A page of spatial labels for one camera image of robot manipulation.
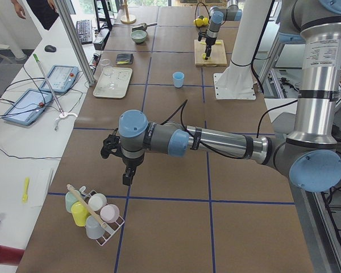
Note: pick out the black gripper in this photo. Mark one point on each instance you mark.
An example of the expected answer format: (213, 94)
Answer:
(132, 162)
(209, 42)

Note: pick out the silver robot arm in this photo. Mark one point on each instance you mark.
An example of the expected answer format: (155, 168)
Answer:
(219, 15)
(308, 155)

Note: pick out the yellow lemon lower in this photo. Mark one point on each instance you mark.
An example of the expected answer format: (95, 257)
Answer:
(198, 22)

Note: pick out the light blue plastic cup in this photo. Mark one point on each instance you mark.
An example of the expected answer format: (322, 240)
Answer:
(178, 79)

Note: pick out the white upturned cup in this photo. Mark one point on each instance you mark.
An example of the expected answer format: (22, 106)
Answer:
(97, 202)

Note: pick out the pink upturned cup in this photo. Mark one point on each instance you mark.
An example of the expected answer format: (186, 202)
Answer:
(109, 213)

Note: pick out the green upturned cup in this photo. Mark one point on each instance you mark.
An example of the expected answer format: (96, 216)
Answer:
(70, 199)

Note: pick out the yellow upturned cup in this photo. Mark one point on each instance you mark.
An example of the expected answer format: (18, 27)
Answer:
(79, 214)

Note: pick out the grey upturned cup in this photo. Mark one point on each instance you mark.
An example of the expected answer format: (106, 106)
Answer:
(93, 228)

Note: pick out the wooden cup tree stand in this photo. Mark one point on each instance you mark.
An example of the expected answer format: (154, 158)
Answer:
(127, 18)

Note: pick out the bamboo cutting board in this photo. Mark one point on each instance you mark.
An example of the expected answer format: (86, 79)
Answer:
(217, 57)

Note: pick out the steel ice scoop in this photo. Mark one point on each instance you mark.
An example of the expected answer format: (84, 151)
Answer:
(143, 26)

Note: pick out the green bowl of ice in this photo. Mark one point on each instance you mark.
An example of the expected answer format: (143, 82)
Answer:
(138, 36)

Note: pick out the silver rod green tip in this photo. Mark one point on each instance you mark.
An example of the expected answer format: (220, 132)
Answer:
(46, 86)

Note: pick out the cream bear serving tray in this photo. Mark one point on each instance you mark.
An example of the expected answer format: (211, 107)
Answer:
(121, 77)

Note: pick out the grey folded cloth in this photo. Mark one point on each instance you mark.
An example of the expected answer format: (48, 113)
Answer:
(124, 58)

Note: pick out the clear wine glass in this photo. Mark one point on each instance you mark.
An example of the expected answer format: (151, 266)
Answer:
(107, 70)

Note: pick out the far blue teach pendant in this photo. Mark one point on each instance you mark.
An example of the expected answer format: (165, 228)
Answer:
(62, 77)

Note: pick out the blue teach pendant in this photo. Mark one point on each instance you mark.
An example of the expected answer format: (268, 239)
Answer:
(29, 106)
(62, 77)

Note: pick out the yellow plastic spoon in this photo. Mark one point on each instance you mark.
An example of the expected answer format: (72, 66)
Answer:
(25, 190)

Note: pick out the near blue teach pendant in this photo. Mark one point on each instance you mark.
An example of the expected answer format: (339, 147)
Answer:
(29, 106)

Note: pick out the black keyboard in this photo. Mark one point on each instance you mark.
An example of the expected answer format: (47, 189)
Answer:
(84, 31)

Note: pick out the black computer mouse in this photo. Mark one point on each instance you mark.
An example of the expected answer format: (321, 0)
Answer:
(50, 48)

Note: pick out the person in black shirt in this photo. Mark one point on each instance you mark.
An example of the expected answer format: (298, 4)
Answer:
(45, 11)

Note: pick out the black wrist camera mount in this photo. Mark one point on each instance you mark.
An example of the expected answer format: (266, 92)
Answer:
(111, 146)
(202, 34)

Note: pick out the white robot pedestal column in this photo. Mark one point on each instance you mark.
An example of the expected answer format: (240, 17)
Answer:
(236, 82)

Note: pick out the white wire cup rack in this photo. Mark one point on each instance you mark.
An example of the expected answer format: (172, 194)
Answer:
(111, 228)

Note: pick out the aluminium frame post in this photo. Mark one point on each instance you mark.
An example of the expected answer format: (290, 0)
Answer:
(66, 19)

